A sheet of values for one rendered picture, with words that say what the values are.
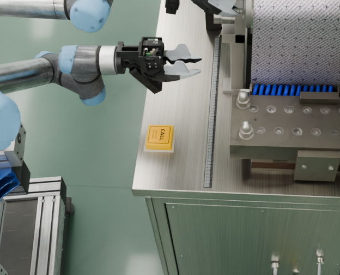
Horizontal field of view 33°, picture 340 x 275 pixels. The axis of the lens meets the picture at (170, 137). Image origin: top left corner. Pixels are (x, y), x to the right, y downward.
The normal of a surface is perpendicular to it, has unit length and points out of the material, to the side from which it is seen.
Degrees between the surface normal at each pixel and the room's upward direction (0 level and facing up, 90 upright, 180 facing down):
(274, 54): 90
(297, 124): 0
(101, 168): 0
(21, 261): 0
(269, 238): 90
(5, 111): 86
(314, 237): 90
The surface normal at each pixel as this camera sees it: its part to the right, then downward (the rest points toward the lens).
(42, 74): 0.87, 0.06
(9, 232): -0.09, -0.58
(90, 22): -0.19, 0.81
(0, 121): 0.88, 0.27
